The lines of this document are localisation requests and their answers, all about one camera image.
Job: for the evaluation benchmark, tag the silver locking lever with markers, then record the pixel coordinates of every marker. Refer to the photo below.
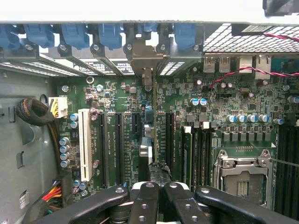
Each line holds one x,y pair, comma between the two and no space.
285,162

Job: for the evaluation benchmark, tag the short black expansion slot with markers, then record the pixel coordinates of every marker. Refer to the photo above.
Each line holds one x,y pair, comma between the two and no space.
136,122

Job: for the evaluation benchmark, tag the metal slot cover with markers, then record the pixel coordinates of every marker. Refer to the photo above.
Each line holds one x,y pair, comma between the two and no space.
184,54
107,60
79,58

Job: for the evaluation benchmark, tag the white power connector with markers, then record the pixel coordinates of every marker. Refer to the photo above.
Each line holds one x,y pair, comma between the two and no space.
61,106

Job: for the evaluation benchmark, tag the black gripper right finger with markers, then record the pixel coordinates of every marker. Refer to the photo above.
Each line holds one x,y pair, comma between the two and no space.
187,207

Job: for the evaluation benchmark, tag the silver network port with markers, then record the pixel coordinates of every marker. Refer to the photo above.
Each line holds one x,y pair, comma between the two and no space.
262,67
245,65

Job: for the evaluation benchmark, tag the CPU socket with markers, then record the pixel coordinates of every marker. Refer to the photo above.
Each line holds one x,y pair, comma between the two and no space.
243,179

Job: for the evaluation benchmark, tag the blue slot latch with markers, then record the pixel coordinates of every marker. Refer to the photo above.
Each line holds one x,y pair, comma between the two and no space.
185,35
148,26
74,36
8,37
39,35
109,36

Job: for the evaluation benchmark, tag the silver USB port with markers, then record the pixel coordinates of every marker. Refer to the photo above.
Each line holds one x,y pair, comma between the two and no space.
209,64
224,64

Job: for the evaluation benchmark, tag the long black expansion slot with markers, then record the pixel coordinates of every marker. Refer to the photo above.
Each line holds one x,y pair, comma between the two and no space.
103,149
170,142
119,149

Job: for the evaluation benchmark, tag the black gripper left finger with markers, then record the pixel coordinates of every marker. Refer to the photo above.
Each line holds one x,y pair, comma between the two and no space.
144,205

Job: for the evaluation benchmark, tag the open black PC case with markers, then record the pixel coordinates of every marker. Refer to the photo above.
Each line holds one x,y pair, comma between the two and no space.
23,151

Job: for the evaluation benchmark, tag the black RAM slot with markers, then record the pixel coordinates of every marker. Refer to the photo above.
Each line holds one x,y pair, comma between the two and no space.
196,158
209,158
202,158

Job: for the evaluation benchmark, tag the green motherboard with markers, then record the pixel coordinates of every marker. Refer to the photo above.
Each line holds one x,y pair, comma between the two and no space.
163,93

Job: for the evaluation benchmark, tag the white expansion slot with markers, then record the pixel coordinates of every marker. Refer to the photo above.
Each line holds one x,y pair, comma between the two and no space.
85,144

